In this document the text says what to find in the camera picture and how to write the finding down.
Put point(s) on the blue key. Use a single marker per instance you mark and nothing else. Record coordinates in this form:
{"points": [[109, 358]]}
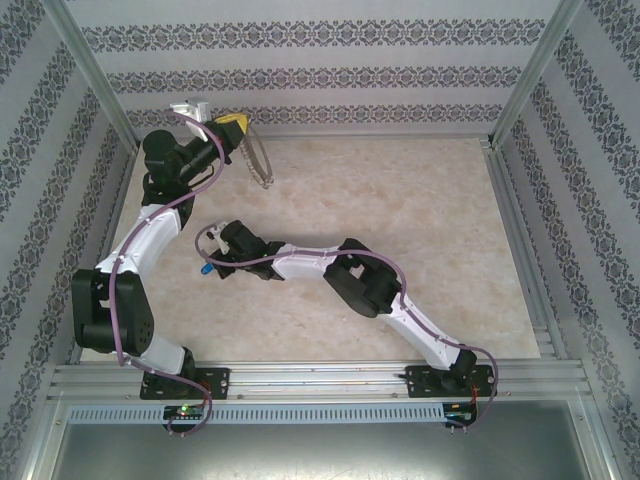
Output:
{"points": [[205, 270]]}

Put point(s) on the round metal numbered key plate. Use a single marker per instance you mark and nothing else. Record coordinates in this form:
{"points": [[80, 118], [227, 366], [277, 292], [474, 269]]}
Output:
{"points": [[251, 165]]}

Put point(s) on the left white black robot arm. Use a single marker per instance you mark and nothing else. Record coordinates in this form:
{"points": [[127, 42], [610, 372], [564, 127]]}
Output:
{"points": [[150, 245]]}

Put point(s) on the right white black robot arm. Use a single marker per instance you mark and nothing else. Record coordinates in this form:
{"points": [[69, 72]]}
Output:
{"points": [[305, 262]]}

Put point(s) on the green circuit board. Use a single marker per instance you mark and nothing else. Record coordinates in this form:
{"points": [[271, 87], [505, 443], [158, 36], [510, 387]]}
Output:
{"points": [[184, 412], [460, 417]]}

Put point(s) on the grey sheet metal panel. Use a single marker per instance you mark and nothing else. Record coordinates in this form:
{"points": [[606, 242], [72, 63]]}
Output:
{"points": [[320, 450]]}

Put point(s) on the right white camera bracket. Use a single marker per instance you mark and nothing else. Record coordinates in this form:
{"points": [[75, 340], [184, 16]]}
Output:
{"points": [[225, 243]]}

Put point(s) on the white camera bracket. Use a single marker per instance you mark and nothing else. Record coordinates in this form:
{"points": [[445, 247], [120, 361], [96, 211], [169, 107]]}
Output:
{"points": [[225, 243], [196, 131]]}

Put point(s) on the left white camera bracket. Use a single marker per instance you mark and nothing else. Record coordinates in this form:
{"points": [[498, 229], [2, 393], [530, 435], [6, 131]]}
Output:
{"points": [[196, 131]]}

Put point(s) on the aluminium side rail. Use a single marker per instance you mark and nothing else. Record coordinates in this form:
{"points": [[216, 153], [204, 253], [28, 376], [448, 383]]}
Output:
{"points": [[114, 225], [520, 225]]}

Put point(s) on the aluminium frame post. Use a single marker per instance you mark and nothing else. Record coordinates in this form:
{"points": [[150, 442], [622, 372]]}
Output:
{"points": [[536, 75], [98, 75]]}

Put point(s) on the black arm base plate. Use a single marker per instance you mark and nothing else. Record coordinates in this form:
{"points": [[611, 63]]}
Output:
{"points": [[215, 382], [420, 382]]}

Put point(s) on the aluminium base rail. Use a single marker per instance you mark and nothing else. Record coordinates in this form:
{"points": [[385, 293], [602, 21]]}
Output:
{"points": [[310, 380]]}

